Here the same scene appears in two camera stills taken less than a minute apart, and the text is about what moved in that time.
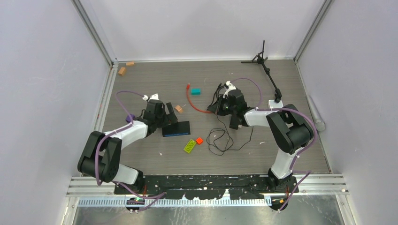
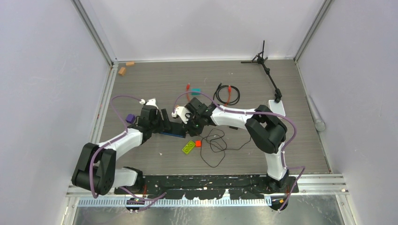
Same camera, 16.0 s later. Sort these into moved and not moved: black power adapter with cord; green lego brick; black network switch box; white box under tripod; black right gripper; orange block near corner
Moved: black right gripper; black power adapter with cord
Not moved: white box under tripod; green lego brick; orange block near corner; black network switch box
